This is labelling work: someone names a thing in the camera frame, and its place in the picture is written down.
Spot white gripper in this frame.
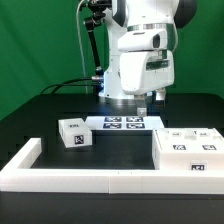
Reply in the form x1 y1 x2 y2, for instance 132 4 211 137
120 50 174 117

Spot white cabinet body box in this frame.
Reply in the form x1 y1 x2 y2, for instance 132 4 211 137
152 128 224 171

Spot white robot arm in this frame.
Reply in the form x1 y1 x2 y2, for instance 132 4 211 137
99 0 197 116

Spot white cabinet top block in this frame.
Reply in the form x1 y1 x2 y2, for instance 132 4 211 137
58 118 92 148

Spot white U-shaped fence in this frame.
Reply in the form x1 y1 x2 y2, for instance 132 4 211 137
0 138 224 195

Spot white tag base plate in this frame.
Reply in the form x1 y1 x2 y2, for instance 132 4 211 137
85 116 164 131

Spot black cables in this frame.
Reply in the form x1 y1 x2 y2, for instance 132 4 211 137
40 77 105 96

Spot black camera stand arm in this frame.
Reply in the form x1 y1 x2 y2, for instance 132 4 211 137
78 0 116 83

